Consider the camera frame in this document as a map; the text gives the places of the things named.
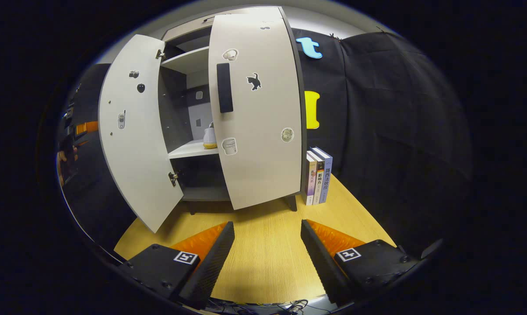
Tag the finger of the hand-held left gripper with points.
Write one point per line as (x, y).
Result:
(87, 127)

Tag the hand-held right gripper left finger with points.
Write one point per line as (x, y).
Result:
(211, 267)

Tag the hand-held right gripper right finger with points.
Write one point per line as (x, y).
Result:
(322, 267)

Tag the white shoe cabinet door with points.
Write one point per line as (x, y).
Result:
(136, 175)
(263, 166)

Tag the white shoe cabinet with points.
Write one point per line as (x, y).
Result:
(193, 149)

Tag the white canvas shoe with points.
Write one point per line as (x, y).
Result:
(209, 139)

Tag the white cabinet drawer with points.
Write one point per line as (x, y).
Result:
(187, 29)

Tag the cream and black book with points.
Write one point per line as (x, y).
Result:
(319, 183)

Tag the blue book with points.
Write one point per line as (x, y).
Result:
(328, 179)

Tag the black backdrop cloth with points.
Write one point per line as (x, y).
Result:
(399, 131)

